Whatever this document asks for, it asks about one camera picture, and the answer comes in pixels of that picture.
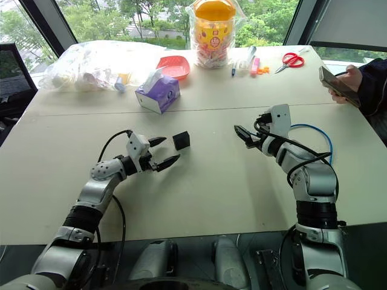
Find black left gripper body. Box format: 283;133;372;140
139;150;161;173

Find red plastic bowl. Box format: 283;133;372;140
155;55;191;82

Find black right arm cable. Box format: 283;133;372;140
253;116;334;190

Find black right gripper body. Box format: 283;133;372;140
245;112;273;149

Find black metal bracket plate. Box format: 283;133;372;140
256;248;287;290

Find small black box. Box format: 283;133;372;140
172;130;192;152

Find yellow-lid candy jar in bag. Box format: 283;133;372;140
185;0;246;70

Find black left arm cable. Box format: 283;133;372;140
90;129;134;285

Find dark window frame post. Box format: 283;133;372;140
282;0;331;47
19;0;79;59

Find purple tissue box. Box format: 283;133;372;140
134;67;181;115

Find small clear plastic bag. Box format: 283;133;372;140
237;45;258;74

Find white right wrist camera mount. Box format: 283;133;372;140
269;103;292;137

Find person's bare hand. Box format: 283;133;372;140
329;64;363;105

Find smartphone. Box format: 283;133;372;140
318;65;362;109

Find red-handled scissors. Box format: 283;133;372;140
274;52;305;75

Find black mesh office chair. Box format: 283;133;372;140
0;42;39;146

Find blue Ethernet cable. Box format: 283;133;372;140
290;123;334;166

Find grey rounded robot leg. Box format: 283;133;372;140
212;235;251;290
128;238;180;284

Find clear plastic bag of items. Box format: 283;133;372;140
38;39;167;93

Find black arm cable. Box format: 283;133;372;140
253;116;334;190
90;129;134;285

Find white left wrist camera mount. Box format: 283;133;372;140
125;132;151;173

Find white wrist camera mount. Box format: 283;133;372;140
125;132;151;173
269;103;292;137

